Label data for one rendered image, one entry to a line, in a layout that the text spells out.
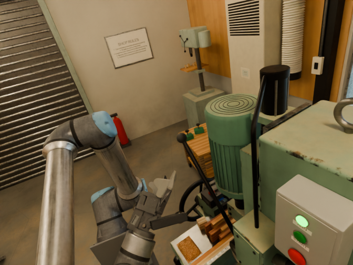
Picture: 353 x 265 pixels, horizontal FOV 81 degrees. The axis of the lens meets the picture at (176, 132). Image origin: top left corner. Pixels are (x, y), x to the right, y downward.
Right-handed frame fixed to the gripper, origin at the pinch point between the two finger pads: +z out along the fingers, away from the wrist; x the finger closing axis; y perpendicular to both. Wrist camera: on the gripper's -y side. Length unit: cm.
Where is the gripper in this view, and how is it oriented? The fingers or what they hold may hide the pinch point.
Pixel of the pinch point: (172, 173)
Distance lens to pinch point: 70.5
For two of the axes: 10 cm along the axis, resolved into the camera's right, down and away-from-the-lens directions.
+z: 3.3, -8.7, 3.7
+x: -2.5, 3.0, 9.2
